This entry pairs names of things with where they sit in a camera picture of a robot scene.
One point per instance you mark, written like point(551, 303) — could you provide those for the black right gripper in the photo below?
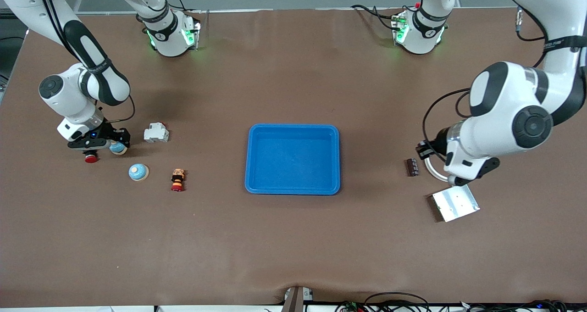
point(111, 131)

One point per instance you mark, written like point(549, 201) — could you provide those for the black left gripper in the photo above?
point(439, 139)

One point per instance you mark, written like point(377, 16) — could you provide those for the blue call bell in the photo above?
point(137, 171)
point(119, 149)

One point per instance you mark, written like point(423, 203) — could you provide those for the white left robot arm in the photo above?
point(504, 119)

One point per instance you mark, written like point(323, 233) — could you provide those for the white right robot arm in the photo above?
point(73, 96)

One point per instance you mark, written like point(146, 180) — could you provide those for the blue plastic tray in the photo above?
point(293, 165)

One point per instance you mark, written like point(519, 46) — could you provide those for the silver metal plate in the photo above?
point(456, 203)

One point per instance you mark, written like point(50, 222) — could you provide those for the white circuit breaker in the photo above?
point(156, 134)

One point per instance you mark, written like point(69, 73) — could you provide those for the orange emergency stop button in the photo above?
point(178, 179)

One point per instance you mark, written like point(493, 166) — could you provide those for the red push button switch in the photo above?
point(91, 158)

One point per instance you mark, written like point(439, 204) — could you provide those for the white curved plastic bracket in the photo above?
point(433, 174)

